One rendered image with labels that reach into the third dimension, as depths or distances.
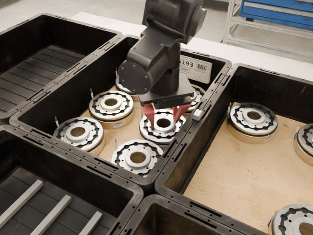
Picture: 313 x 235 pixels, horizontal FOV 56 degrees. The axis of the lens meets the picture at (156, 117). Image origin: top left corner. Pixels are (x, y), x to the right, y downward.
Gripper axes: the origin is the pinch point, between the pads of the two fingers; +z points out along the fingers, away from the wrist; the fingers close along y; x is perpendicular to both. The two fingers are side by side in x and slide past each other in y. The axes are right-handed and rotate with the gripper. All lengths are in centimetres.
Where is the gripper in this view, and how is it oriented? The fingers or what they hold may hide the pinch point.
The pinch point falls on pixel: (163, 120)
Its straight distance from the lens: 61.7
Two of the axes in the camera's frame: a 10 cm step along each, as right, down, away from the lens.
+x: -2.6, -6.6, 7.0
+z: 0.2, 7.3, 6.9
